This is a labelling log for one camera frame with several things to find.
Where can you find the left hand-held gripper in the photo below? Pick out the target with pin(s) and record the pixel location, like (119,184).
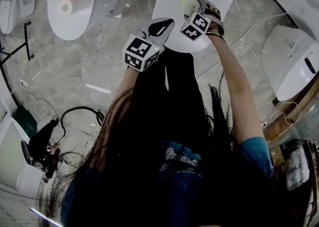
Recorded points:
(139,51)

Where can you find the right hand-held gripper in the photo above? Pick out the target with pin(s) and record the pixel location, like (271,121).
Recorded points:
(195,26)

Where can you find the green tape roll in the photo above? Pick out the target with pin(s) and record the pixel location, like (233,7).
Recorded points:
(188,5)

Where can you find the person's left forearm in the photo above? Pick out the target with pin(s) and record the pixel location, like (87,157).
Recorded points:
(124,81)

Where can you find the person's right forearm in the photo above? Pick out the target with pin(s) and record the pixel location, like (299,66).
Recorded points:
(234,78)

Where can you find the large white closed toilet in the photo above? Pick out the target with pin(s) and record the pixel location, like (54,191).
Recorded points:
(74,24)

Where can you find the white tape roll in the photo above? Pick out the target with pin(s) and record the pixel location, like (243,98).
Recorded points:
(66,7)

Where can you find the white toilet with black slot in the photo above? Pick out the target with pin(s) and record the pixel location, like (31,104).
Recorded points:
(291,71)

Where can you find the small white toilet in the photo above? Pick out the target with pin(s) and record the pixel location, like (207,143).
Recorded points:
(7,14)

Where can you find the person's right hand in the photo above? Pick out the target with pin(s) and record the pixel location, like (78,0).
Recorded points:
(214,14)

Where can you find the black wrist band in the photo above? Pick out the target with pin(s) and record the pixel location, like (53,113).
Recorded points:
(215,34)

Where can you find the person's black trousers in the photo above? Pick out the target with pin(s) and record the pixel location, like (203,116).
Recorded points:
(174,83)

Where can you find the black metal rack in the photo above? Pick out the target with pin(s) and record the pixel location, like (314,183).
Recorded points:
(28,41)

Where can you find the curved wooden step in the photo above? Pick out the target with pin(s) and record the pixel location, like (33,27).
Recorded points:
(286,118)

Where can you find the person's blue printed T-shirt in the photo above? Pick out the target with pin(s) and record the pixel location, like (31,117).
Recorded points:
(254,151)

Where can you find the brown cardboard box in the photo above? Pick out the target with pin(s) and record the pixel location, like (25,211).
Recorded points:
(275,156)

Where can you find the black hand-held device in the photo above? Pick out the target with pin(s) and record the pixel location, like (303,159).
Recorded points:
(40,138)

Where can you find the dark green mat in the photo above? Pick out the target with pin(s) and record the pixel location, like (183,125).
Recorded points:
(23,121)

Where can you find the silver wrapped bundle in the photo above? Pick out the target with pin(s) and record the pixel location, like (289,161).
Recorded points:
(297,166)

